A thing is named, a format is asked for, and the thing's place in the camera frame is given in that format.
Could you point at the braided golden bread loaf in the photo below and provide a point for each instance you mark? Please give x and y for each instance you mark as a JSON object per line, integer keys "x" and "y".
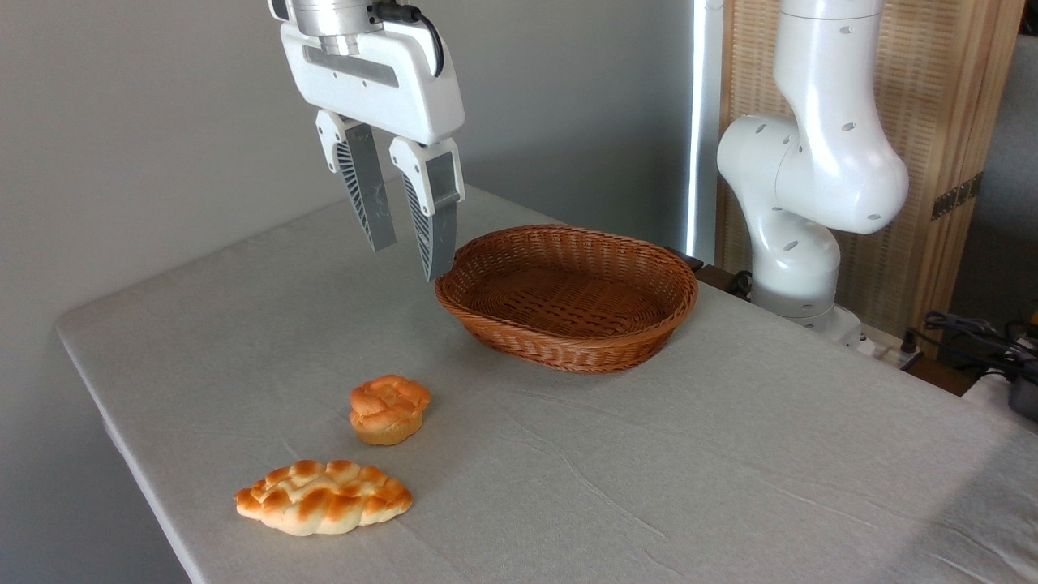
{"x": 324, "y": 499}

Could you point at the white vertical post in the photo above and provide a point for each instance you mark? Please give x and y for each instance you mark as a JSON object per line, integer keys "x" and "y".
{"x": 704, "y": 122}

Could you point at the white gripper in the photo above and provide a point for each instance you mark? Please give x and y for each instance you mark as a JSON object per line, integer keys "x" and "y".
{"x": 377, "y": 85}

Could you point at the brown woven wicker basket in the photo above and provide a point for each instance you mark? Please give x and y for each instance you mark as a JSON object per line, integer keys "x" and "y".
{"x": 600, "y": 332}

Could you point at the small round orange bread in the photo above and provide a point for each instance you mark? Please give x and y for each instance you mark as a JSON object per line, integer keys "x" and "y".
{"x": 389, "y": 410}

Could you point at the dark grey box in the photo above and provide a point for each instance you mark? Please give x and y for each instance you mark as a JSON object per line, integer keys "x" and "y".
{"x": 1025, "y": 397}

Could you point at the grey tablecloth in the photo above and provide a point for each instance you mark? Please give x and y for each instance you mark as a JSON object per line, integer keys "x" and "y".
{"x": 649, "y": 470}

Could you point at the dark metal screen hinge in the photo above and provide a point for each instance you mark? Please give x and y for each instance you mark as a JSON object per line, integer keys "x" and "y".
{"x": 957, "y": 196}

